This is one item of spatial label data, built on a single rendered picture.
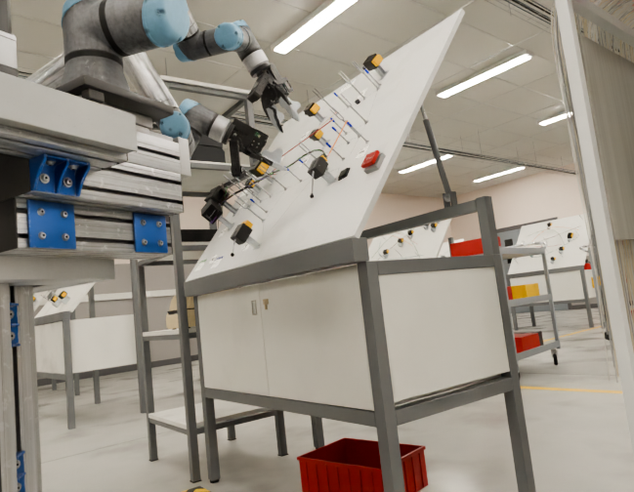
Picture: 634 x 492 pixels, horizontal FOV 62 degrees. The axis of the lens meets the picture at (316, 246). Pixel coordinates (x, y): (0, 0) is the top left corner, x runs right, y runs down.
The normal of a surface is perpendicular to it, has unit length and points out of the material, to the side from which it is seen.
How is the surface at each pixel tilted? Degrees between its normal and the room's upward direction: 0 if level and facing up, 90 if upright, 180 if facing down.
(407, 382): 90
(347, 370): 90
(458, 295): 90
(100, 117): 90
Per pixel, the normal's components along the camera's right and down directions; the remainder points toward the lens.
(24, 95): 0.85, -0.15
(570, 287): -0.77, 0.01
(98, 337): 0.64, -0.16
